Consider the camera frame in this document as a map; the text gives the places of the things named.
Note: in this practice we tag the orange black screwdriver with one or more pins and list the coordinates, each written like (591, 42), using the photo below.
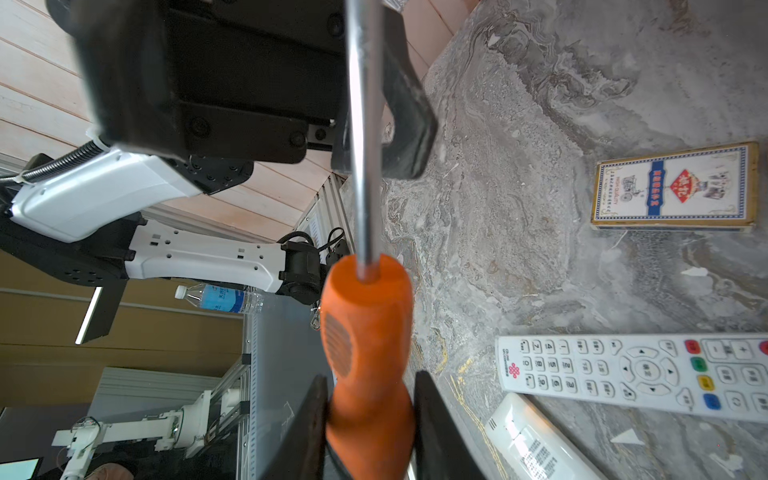
(366, 311)

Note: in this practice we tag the plastic water bottle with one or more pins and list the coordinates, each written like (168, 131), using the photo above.
(221, 299)

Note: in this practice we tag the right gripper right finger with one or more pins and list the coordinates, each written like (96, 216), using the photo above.
(439, 448)

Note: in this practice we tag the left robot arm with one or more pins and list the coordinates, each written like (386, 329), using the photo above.
(79, 219)

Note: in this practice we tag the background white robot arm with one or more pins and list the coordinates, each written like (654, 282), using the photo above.
(196, 427)

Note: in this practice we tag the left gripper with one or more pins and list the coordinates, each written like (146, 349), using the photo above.
(240, 80)

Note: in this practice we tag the white air conditioner remote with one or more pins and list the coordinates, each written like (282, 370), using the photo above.
(533, 446)

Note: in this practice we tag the white TV remote control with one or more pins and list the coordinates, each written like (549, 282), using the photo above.
(721, 375)

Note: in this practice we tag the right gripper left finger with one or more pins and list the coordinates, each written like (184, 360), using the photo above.
(301, 455)

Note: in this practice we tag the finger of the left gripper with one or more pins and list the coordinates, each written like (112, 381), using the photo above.
(406, 156)

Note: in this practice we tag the playing card box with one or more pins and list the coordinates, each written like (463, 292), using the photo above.
(712, 188)

